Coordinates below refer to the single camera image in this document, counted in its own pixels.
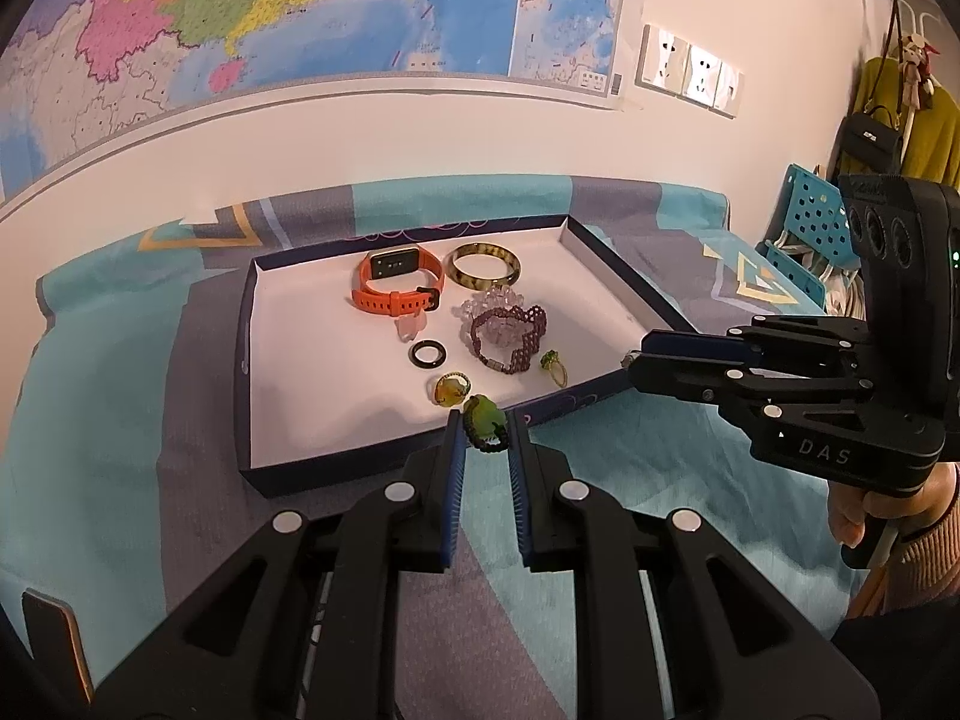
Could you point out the black handbag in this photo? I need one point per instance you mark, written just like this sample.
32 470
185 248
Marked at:
870 142

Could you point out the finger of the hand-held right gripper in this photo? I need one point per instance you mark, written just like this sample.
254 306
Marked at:
697 345
675 375

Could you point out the colourful wall map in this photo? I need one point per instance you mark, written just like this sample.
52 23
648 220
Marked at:
300 0

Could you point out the person's right forearm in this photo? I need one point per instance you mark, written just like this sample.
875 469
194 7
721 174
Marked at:
930 570

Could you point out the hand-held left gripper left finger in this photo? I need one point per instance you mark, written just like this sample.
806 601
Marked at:
454 487

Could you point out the blue perforated plastic crate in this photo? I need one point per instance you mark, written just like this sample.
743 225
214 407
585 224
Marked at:
817 217

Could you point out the yellow coat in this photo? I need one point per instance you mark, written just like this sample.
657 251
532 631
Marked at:
937 135

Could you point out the person's dark clothing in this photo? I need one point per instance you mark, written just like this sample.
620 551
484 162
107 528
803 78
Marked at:
915 667

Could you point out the dark phone orange edge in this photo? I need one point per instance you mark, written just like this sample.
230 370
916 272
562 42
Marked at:
56 645

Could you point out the patterned scarf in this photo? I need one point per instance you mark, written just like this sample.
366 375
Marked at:
916 71

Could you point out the dark blue box white inside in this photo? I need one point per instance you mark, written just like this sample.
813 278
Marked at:
315 390

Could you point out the tortoiseshell bangle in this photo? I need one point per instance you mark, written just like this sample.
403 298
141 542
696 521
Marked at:
457 275

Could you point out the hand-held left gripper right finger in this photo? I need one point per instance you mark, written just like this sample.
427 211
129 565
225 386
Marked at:
519 495

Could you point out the pink crystal piece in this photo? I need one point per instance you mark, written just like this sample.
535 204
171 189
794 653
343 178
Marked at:
410 326

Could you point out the orange smartwatch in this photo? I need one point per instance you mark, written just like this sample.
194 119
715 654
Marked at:
375 301

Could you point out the white coat rack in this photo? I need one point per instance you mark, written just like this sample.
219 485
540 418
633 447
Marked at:
930 15

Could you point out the white wall socket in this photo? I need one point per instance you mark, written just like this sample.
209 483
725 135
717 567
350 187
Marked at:
730 88
703 71
661 56

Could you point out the person's right hand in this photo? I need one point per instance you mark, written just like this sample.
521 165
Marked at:
847 517

